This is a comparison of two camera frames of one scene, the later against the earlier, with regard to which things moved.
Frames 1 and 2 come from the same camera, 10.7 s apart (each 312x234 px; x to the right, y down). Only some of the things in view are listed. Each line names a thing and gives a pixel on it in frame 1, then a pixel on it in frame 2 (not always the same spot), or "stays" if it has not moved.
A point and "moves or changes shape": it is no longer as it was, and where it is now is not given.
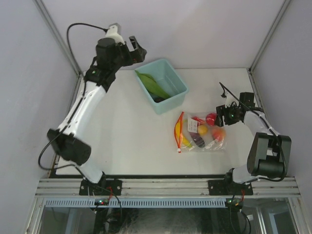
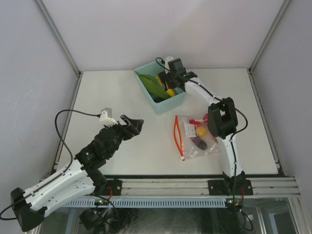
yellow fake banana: (185, 141) → (170, 92)
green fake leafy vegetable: (151, 85) stays
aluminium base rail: (164, 186) stays
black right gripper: (221, 111) → (164, 77)
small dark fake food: (157, 99) stays
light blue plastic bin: (166, 76) stays
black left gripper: (136, 56) → (132, 127)
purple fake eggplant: (197, 139) moves or changes shape
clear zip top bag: (195, 132) moves or changes shape
